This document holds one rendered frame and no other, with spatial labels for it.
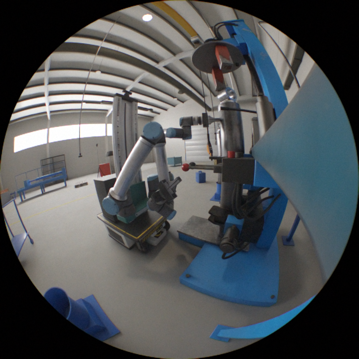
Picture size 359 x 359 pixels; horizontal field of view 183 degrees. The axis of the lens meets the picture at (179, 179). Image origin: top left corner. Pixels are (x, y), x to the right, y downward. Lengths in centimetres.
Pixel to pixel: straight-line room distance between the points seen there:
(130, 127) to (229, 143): 108
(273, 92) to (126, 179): 129
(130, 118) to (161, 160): 79
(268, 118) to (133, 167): 73
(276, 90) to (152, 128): 102
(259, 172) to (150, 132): 58
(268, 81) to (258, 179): 93
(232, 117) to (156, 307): 162
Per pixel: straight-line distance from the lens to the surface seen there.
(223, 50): 127
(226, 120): 98
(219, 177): 239
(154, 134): 68
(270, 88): 112
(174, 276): 117
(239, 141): 96
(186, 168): 46
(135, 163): 72
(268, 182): 38
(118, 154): 119
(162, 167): 83
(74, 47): 581
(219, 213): 99
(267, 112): 46
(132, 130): 138
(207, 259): 113
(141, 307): 111
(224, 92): 111
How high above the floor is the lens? 104
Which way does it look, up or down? 13 degrees down
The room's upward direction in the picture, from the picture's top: 4 degrees counter-clockwise
